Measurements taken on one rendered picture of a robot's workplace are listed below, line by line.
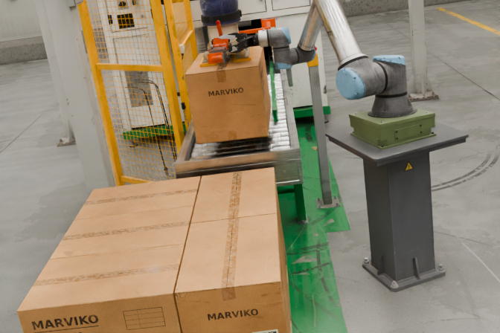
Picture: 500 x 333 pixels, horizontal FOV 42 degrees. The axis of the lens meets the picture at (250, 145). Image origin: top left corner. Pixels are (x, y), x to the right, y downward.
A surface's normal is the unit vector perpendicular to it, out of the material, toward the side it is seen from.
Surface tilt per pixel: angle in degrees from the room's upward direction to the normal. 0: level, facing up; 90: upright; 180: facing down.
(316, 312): 0
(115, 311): 90
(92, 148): 90
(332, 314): 0
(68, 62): 90
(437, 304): 0
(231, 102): 90
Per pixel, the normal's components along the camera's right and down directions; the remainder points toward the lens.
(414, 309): -0.14, -0.94
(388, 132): 0.34, 0.25
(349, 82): -0.82, 0.31
